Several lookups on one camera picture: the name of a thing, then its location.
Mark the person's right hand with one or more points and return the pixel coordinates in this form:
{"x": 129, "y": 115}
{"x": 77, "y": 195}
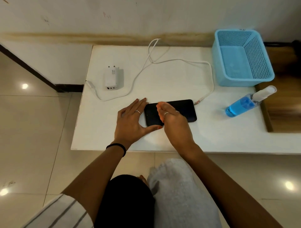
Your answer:
{"x": 176, "y": 129}

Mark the grey cloth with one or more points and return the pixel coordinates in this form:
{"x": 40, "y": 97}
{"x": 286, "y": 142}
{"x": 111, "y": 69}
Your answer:
{"x": 181, "y": 197}

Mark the person's right fingers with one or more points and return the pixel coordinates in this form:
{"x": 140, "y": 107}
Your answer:
{"x": 164, "y": 109}

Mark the blue liquid spray bottle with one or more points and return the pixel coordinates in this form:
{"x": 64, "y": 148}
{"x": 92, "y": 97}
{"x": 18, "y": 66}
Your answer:
{"x": 242, "y": 105}

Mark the white charger adapter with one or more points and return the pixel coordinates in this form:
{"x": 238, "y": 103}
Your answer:
{"x": 111, "y": 78}

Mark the black smartphone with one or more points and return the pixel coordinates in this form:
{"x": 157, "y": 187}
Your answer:
{"x": 185, "y": 110}

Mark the dark skirting board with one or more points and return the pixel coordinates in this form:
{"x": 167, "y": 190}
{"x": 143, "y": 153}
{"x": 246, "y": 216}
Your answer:
{"x": 35, "y": 70}

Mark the white striped sleeve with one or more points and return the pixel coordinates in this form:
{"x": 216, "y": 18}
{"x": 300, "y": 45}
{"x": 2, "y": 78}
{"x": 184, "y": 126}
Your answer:
{"x": 61, "y": 213}

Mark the brown wooden table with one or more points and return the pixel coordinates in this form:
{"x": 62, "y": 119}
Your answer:
{"x": 284, "y": 103}

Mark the black trousers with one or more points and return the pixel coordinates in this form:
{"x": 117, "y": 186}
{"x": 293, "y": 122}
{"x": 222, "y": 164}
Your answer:
{"x": 124, "y": 204}

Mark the person's left hand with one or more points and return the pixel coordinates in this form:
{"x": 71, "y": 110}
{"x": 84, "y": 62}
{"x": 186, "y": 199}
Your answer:
{"x": 128, "y": 126}

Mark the person's right forearm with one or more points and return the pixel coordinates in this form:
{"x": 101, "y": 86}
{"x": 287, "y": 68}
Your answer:
{"x": 225, "y": 190}

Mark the blue plastic basket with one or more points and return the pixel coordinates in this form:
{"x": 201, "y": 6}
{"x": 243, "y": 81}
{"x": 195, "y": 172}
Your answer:
{"x": 237, "y": 58}

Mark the black wristband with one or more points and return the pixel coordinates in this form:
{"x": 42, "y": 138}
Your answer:
{"x": 118, "y": 145}

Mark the person's left thumb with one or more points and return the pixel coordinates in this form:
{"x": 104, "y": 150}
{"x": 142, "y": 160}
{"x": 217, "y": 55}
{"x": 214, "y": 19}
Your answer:
{"x": 152, "y": 129}

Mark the person's left forearm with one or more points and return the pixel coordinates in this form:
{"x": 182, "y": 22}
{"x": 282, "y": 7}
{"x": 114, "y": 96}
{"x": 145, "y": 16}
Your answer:
{"x": 96, "y": 178}

